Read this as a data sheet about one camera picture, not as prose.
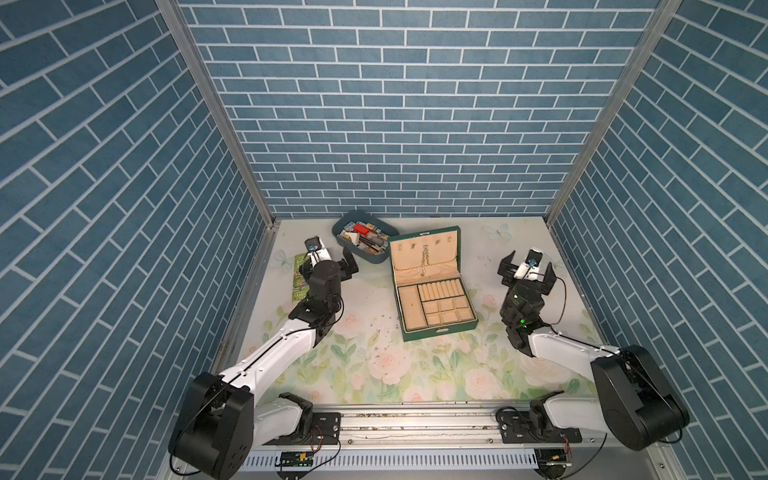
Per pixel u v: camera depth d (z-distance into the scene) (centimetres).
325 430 73
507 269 77
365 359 85
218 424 41
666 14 71
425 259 94
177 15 70
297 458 72
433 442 73
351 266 77
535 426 67
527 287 64
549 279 74
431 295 94
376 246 109
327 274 61
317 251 68
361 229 116
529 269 68
